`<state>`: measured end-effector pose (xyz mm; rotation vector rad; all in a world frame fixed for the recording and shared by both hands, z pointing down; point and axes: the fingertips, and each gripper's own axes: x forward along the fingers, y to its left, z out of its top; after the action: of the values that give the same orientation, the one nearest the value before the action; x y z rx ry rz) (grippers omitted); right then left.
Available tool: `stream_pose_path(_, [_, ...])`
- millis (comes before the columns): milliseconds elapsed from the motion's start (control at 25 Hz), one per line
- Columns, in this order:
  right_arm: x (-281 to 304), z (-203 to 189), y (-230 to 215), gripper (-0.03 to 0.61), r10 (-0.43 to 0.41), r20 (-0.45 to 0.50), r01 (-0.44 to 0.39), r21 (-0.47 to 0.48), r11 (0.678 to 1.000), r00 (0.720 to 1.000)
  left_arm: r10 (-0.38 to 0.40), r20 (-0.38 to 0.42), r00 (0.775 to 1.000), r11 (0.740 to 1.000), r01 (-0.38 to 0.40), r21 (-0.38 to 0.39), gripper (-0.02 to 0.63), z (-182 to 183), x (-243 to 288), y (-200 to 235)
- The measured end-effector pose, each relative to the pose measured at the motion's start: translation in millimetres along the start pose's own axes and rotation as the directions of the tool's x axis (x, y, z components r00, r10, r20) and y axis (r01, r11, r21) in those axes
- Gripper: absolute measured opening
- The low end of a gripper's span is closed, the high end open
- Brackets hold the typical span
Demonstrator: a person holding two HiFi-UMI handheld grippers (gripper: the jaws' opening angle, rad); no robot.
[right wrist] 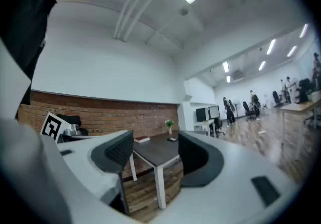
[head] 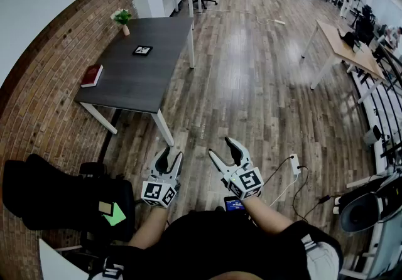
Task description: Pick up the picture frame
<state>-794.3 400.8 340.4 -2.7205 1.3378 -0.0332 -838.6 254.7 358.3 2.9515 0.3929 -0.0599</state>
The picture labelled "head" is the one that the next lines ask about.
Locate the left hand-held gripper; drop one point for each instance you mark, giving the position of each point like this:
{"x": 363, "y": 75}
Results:
{"x": 154, "y": 192}

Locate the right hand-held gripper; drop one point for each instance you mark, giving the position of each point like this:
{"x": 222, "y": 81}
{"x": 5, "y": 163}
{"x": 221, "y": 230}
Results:
{"x": 246, "y": 183}

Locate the black framed picture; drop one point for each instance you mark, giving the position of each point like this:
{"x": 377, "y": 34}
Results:
{"x": 142, "y": 50}

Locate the person's left forearm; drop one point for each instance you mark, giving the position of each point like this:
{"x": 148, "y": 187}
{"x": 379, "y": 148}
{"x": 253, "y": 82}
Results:
{"x": 150, "y": 225}

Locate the person's right forearm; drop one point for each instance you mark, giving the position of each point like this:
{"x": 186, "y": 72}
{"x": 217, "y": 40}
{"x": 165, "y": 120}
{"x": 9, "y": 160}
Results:
{"x": 267, "y": 214}

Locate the grey work table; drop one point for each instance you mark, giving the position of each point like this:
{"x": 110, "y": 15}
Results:
{"x": 138, "y": 81}

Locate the small black screen device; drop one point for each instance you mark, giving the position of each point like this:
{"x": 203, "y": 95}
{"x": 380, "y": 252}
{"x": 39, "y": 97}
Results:
{"x": 234, "y": 204}

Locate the white power strip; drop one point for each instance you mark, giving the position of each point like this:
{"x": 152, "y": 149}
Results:
{"x": 280, "y": 22}
{"x": 295, "y": 164}

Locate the green paper arrow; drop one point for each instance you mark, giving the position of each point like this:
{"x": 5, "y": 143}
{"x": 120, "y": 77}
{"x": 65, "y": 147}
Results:
{"x": 116, "y": 216}

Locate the tan card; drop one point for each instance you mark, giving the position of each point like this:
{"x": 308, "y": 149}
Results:
{"x": 105, "y": 207}

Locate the person's black shirt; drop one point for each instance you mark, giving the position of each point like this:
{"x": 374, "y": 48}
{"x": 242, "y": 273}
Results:
{"x": 220, "y": 247}

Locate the red book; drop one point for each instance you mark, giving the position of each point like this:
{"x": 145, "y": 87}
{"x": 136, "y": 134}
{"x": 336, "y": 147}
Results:
{"x": 91, "y": 75}

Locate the grey cylindrical bin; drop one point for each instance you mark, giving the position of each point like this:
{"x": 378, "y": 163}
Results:
{"x": 372, "y": 135}

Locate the green plant in beige vase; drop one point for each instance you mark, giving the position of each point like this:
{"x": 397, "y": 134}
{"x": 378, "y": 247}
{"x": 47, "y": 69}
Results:
{"x": 122, "y": 18}

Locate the light wooden table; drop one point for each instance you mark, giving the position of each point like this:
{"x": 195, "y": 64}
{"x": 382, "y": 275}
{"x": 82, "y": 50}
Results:
{"x": 355, "y": 52}

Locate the black metal railing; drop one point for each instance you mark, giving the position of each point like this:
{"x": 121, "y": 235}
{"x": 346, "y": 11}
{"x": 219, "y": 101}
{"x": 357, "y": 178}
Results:
{"x": 386, "y": 96}

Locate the black bag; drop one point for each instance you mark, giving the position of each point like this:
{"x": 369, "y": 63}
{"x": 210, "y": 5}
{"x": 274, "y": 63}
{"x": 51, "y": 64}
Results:
{"x": 348, "y": 38}

